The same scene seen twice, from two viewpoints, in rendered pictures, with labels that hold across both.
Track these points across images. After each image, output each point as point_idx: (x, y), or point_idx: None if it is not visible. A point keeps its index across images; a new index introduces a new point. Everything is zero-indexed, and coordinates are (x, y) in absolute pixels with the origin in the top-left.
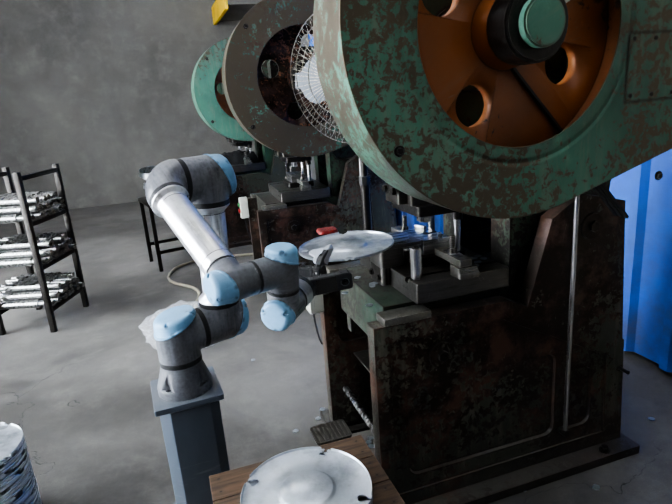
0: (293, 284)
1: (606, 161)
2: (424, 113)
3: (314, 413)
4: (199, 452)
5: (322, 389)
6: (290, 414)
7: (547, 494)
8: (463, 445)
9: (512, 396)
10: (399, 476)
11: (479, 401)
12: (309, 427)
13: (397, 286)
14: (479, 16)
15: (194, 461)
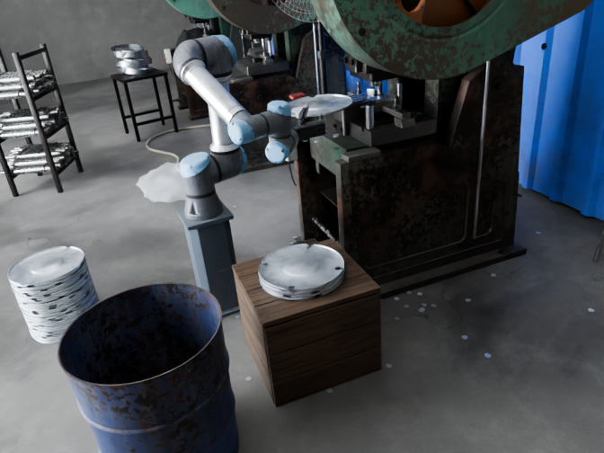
0: (288, 129)
1: (506, 36)
2: (379, 4)
3: (289, 240)
4: (217, 256)
5: (293, 224)
6: (270, 242)
7: (459, 280)
8: (402, 249)
9: (437, 214)
10: None
11: (413, 217)
12: None
13: (355, 135)
14: None
15: (214, 262)
